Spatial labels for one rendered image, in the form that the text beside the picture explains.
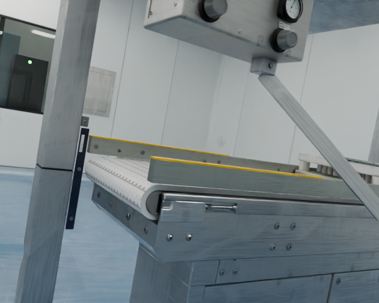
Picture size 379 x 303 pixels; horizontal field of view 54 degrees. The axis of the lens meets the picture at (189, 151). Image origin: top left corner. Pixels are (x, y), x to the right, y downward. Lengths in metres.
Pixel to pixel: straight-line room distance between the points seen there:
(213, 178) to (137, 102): 5.38
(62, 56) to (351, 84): 4.15
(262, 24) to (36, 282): 0.61
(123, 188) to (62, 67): 0.28
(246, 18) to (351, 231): 0.49
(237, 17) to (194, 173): 0.21
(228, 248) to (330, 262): 0.33
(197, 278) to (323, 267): 0.32
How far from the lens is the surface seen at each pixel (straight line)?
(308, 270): 0.83
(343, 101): 4.69
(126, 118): 5.84
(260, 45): 0.54
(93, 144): 0.74
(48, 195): 0.76
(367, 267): 1.00
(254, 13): 0.54
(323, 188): 0.72
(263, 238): 0.65
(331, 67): 4.92
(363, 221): 0.86
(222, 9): 0.48
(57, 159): 0.75
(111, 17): 5.86
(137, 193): 0.53
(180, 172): 0.51
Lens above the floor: 0.99
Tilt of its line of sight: 3 degrees down
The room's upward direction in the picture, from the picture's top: 10 degrees clockwise
